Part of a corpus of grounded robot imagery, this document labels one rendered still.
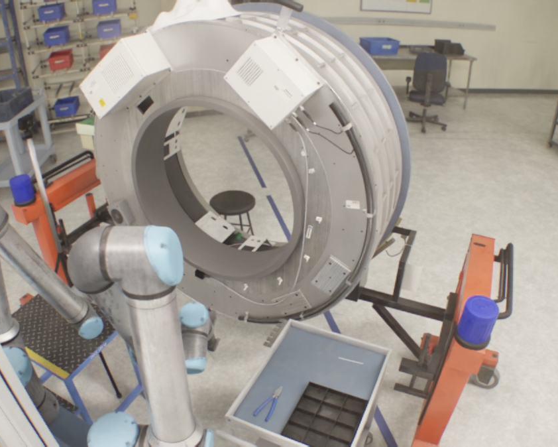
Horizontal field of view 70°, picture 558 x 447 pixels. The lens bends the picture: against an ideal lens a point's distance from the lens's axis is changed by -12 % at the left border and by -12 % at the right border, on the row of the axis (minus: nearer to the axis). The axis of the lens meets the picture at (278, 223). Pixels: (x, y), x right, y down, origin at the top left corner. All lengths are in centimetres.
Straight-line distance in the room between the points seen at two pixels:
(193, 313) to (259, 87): 74
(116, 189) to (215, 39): 98
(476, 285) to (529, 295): 177
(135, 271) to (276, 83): 80
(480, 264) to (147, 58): 155
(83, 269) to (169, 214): 131
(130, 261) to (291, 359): 106
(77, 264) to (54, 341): 125
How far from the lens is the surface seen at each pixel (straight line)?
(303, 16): 197
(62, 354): 209
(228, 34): 163
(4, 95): 549
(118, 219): 228
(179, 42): 175
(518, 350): 307
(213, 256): 215
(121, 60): 174
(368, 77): 183
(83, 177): 276
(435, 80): 614
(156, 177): 218
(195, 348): 138
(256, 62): 145
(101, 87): 185
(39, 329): 226
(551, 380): 300
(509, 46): 934
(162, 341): 97
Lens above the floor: 202
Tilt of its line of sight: 32 degrees down
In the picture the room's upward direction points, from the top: straight up
